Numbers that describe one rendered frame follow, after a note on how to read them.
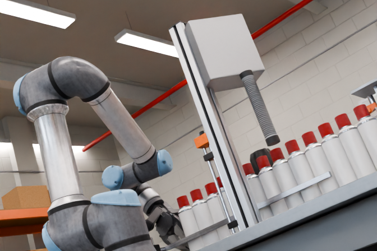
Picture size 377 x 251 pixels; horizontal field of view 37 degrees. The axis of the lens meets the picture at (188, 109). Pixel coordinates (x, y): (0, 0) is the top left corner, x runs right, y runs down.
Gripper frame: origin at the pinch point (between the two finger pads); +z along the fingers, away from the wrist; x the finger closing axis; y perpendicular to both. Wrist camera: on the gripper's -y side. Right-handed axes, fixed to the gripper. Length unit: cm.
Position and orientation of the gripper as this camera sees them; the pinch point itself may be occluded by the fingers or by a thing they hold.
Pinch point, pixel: (188, 248)
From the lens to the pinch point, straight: 173.5
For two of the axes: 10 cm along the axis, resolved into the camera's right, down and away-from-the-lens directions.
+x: -4.8, 8.3, 2.7
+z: 6.4, 5.4, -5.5
